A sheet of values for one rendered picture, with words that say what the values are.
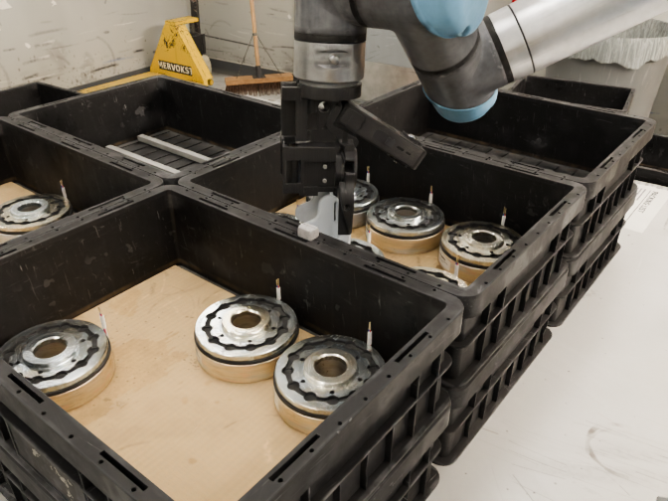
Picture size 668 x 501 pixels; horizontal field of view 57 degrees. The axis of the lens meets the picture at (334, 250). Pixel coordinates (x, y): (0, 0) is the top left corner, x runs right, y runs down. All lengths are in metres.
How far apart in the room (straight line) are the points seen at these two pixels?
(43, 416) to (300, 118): 0.38
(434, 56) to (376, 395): 0.34
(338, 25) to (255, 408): 0.37
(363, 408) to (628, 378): 0.51
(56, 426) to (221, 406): 0.18
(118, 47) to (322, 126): 4.00
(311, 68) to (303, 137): 0.08
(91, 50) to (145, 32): 0.46
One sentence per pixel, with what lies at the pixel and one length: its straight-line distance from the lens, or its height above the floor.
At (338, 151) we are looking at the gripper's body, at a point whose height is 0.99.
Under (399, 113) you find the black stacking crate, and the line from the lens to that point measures 1.11.
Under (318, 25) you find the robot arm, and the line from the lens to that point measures 0.65.
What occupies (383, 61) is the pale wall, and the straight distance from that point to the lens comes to 4.00.
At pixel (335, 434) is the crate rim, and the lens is 0.42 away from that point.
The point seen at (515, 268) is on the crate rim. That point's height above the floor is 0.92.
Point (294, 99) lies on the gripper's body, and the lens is 0.67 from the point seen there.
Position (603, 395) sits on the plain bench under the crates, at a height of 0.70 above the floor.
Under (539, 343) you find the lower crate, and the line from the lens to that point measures 0.87.
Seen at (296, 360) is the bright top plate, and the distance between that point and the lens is 0.58.
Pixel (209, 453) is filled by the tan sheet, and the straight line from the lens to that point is 0.55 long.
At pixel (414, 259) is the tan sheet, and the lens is 0.79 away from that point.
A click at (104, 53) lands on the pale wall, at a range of 4.58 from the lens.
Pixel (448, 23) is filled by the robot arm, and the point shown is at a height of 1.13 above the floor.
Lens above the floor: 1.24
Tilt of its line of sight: 31 degrees down
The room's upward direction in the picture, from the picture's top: straight up
